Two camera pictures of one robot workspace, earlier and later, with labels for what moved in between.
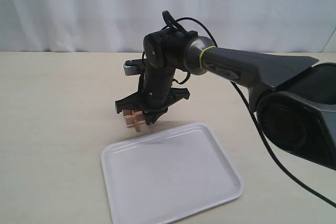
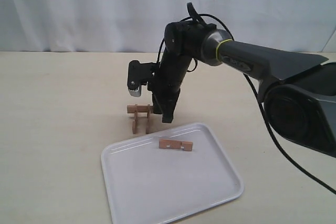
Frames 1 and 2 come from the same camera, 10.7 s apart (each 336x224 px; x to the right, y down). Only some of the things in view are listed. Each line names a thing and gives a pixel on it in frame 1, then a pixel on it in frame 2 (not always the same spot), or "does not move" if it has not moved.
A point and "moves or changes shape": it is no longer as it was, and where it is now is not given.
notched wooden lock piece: [134, 120] moves or changes shape
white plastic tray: [167, 175] does not move
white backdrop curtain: [114, 11] does not move
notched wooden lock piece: [133, 115] to [168, 144]
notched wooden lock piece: [142, 121] to [149, 124]
